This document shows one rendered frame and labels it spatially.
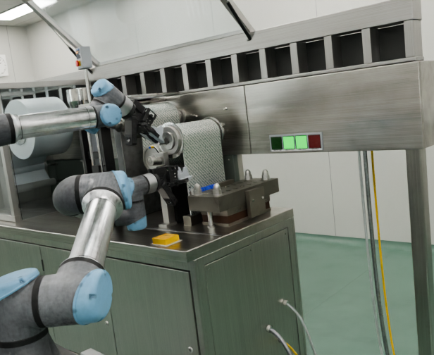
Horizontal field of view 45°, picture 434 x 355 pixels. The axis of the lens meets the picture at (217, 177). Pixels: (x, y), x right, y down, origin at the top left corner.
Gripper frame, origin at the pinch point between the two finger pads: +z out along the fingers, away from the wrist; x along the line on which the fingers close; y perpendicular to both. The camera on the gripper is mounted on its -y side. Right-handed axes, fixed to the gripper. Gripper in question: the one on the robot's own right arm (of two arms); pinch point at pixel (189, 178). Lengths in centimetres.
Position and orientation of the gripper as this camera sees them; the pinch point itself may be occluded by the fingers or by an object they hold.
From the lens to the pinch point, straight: 211.2
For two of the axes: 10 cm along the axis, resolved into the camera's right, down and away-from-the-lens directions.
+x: -7.5, 0.0, 6.6
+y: -1.1, -9.8, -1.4
